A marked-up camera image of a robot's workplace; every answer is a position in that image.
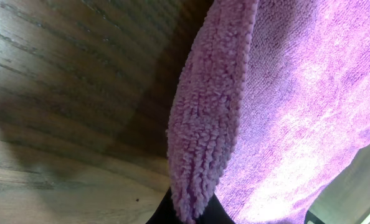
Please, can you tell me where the purple microfiber cloth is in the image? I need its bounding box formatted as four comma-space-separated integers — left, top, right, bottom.
167, 0, 370, 223

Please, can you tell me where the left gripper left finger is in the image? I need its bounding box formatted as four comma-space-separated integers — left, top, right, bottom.
146, 188, 183, 224

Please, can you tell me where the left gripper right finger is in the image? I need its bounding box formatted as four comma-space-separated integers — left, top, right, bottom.
202, 194, 235, 224

